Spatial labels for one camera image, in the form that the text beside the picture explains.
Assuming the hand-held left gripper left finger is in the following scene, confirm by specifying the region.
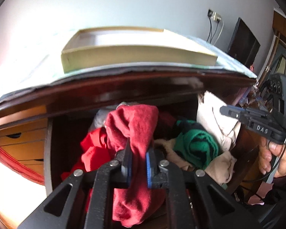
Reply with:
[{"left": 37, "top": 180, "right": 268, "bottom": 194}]
[{"left": 18, "top": 138, "right": 134, "bottom": 229}]

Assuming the floral white tablecloth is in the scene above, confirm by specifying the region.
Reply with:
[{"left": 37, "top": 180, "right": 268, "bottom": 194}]
[{"left": 0, "top": 26, "right": 258, "bottom": 108}]

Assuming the dark wooden drawer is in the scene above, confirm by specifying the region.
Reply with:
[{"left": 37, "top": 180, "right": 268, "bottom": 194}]
[{"left": 43, "top": 93, "right": 272, "bottom": 229}]

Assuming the shallow wooden tray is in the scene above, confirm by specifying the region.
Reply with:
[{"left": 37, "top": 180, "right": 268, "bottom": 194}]
[{"left": 61, "top": 27, "right": 218, "bottom": 74}]

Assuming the dark wooden table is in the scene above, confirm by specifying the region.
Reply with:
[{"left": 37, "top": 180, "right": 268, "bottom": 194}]
[{"left": 0, "top": 69, "right": 258, "bottom": 124}]

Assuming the person's right hand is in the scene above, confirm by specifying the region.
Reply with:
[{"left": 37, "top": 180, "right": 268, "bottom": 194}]
[{"left": 259, "top": 138, "right": 286, "bottom": 178}]

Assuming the dark red underwear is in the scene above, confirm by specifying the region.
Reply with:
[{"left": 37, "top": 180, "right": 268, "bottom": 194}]
[{"left": 105, "top": 104, "right": 166, "bottom": 228}]

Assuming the green black striped underwear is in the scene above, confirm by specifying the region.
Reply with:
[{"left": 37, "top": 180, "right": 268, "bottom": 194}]
[{"left": 174, "top": 120, "right": 220, "bottom": 170}]

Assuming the red cloth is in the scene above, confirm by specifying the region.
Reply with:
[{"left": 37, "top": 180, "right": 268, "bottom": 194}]
[{"left": 0, "top": 138, "right": 46, "bottom": 185}]

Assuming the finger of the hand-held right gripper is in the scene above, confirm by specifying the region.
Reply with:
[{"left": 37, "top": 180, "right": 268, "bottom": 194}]
[{"left": 220, "top": 105, "right": 270, "bottom": 120}]

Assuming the brown wooden door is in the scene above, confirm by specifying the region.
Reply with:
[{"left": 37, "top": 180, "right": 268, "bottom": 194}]
[{"left": 257, "top": 7, "right": 286, "bottom": 96}]

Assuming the beige garment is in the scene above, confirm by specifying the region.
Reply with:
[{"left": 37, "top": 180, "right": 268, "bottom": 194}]
[{"left": 154, "top": 138, "right": 237, "bottom": 185}]

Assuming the grey garment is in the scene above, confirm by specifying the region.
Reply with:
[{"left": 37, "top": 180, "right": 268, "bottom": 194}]
[{"left": 94, "top": 102, "right": 131, "bottom": 129}]

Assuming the white power cable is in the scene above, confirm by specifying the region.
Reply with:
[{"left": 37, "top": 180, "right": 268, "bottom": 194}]
[{"left": 213, "top": 20, "right": 224, "bottom": 45}]

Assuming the cream white garment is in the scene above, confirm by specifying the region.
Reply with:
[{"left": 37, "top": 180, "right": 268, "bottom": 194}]
[{"left": 197, "top": 91, "right": 241, "bottom": 152}]

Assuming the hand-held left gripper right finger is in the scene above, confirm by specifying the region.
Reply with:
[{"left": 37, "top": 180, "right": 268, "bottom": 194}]
[{"left": 145, "top": 148, "right": 263, "bottom": 229}]

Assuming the black television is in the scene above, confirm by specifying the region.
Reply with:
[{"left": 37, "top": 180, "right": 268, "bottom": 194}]
[{"left": 226, "top": 17, "right": 261, "bottom": 67}]

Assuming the orange wooden cabinet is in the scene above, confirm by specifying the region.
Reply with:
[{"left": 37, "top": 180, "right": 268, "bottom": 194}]
[{"left": 0, "top": 105, "right": 48, "bottom": 177}]

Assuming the wall power socket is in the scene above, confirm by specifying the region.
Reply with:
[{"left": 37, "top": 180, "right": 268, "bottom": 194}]
[{"left": 208, "top": 9, "right": 222, "bottom": 21}]

